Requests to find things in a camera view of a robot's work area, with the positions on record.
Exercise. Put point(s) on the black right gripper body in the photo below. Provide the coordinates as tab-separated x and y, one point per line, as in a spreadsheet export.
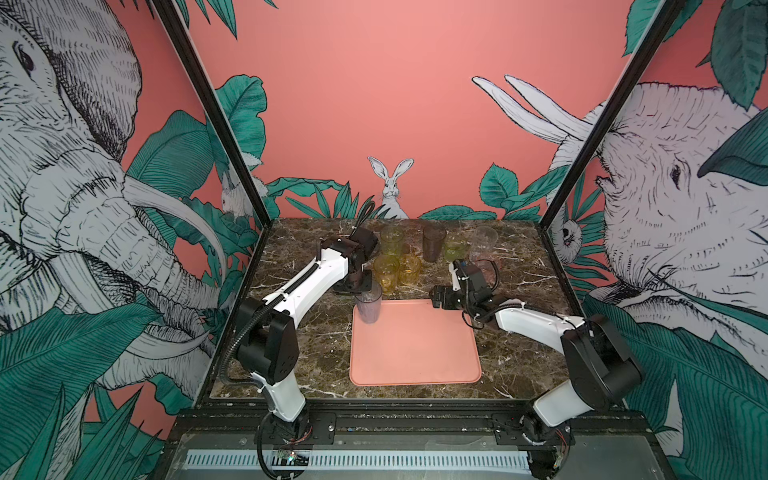
455	300

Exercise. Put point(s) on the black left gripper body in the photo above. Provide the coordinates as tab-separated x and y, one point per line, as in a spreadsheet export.
358	284

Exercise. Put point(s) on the tall yellow glass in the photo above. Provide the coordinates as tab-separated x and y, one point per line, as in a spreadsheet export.
386	272

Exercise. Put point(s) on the green glass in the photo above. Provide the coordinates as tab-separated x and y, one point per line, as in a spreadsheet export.
392	240
455	247

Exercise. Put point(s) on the clear blue tall glass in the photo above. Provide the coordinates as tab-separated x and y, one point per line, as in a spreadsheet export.
368	303

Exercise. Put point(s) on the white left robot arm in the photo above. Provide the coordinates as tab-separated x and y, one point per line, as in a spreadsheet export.
264	349

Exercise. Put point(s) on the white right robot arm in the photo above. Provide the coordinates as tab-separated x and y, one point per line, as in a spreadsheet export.
602	369

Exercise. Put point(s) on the pink tray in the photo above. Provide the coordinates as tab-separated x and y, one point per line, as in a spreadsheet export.
413	343

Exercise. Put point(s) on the short yellow glass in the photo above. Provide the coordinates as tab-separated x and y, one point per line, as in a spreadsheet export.
410	266

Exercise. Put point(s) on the dark smoky glass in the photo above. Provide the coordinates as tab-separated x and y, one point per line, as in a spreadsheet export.
433	237

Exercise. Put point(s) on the white perforated strip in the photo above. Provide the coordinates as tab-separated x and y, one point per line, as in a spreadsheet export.
515	462

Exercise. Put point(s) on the black left corner post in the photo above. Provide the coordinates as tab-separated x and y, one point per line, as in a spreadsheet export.
172	22

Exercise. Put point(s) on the black corner post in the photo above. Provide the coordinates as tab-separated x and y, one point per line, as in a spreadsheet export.
651	39
172	22

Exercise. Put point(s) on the black front rail base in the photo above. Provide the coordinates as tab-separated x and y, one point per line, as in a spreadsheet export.
615	445

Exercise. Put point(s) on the black right corner post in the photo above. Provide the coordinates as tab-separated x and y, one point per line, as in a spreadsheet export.
651	39

